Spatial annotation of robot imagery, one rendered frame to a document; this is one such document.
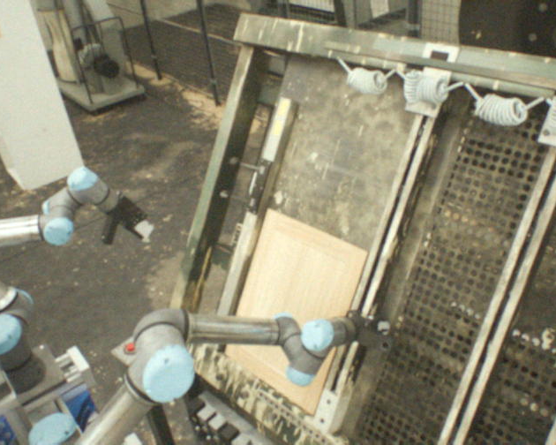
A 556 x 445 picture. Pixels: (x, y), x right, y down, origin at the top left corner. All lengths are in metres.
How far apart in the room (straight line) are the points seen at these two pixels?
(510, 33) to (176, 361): 1.51
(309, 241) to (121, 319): 2.17
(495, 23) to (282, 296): 1.16
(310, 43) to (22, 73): 3.82
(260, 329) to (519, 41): 1.27
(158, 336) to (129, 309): 2.56
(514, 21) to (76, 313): 3.10
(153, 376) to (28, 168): 4.50
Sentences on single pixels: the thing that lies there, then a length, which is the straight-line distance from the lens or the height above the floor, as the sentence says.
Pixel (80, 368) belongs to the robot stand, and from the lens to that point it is 2.19.
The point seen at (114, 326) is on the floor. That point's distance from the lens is 3.86.
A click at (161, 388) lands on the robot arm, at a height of 1.47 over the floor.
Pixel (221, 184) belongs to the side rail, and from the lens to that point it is 2.24.
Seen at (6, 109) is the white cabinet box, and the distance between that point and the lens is 5.51.
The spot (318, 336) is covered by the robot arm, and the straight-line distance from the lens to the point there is 1.48.
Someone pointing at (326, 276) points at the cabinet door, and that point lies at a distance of 1.89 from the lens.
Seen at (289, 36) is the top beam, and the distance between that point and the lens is 2.03.
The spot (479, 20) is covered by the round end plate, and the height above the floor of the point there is 1.85.
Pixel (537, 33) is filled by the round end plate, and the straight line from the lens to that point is 2.11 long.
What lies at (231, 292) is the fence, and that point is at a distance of 2.13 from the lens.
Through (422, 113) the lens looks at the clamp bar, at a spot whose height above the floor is 1.78.
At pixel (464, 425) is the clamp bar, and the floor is 1.14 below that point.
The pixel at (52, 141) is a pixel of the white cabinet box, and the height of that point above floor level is 0.37.
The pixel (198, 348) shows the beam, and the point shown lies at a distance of 2.26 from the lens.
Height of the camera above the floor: 2.46
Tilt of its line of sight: 34 degrees down
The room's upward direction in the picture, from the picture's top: 8 degrees counter-clockwise
